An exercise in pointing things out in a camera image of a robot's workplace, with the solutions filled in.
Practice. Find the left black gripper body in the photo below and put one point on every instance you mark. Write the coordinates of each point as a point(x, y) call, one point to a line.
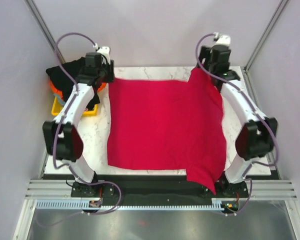
point(107, 72)

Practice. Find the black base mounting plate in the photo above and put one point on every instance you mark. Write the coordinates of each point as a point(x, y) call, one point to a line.
point(157, 190)

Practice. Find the right aluminium frame post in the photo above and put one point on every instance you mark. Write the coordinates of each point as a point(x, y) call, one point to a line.
point(266, 33)

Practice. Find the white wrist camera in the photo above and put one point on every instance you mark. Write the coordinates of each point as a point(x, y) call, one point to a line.
point(104, 50)
point(221, 39)

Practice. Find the right aluminium rail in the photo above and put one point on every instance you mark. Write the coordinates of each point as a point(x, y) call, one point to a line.
point(272, 190)

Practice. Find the aluminium rail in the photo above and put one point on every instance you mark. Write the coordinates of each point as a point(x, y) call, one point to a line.
point(272, 190)
point(48, 190)

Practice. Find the black t shirt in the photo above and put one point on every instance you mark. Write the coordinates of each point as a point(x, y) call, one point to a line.
point(61, 81)

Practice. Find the white slotted cable duct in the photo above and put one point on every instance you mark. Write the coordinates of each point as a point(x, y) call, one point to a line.
point(84, 204)

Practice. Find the crimson red t shirt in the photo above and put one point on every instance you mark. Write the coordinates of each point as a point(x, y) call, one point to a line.
point(168, 125)

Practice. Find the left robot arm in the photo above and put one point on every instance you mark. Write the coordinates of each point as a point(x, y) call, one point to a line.
point(61, 136)

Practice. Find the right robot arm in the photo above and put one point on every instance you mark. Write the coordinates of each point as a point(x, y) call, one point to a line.
point(258, 132)

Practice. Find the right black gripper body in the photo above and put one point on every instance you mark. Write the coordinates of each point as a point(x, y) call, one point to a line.
point(211, 65)

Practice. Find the yellow plastic basket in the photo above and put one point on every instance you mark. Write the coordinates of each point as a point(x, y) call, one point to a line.
point(57, 107)

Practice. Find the orange t shirt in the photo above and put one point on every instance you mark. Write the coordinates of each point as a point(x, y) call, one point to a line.
point(60, 93)

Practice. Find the grey blue garment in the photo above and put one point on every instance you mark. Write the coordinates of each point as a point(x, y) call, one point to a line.
point(59, 98)

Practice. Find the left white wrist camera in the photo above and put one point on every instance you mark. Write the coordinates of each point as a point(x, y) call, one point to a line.
point(104, 50)

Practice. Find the left aluminium rail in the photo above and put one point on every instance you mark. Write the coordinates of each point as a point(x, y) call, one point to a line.
point(48, 190)

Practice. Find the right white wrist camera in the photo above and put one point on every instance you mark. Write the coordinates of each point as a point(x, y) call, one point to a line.
point(221, 39)

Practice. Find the aluminium frame post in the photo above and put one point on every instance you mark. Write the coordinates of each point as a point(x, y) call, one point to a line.
point(266, 33)
point(44, 28)

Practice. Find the left aluminium frame post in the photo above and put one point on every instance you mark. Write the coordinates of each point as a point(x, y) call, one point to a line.
point(44, 28)

